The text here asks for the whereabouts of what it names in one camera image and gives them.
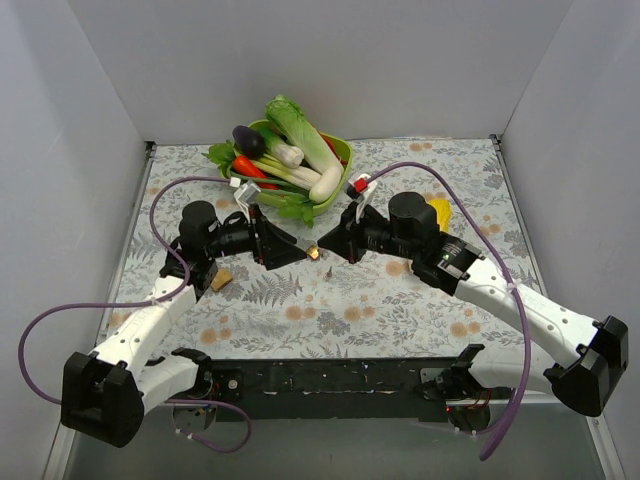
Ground small brass padlock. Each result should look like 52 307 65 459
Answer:
306 245 321 261

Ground large brass padlock with keys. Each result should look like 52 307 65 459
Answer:
210 268 233 292

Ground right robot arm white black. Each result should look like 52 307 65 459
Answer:
318 192 629 417

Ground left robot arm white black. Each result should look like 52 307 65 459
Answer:
61 201 307 447

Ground green celery leaves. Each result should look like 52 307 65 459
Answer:
278 195 314 228

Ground green long beans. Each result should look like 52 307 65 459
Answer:
221 166 308 198

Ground white radish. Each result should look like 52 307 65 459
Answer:
309 164 343 203

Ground floral table mat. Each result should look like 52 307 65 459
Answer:
107 138 541 359

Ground red orange pepper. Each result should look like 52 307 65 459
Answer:
232 155 278 190

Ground yellow napa cabbage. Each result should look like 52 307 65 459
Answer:
427 198 452 233

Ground green plastic basket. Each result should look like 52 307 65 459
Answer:
205 120 352 217

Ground white green leek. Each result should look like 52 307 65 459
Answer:
257 127 304 169

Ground purple eggplant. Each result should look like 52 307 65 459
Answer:
232 125 267 159

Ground green napa cabbage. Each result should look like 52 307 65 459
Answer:
265 95 342 173

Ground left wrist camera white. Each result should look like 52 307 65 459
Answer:
230 177 261 219

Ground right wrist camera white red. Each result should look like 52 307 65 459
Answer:
346 173 378 224

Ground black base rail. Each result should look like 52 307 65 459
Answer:
169 344 501 426

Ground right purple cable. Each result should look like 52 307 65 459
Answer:
369 162 532 462

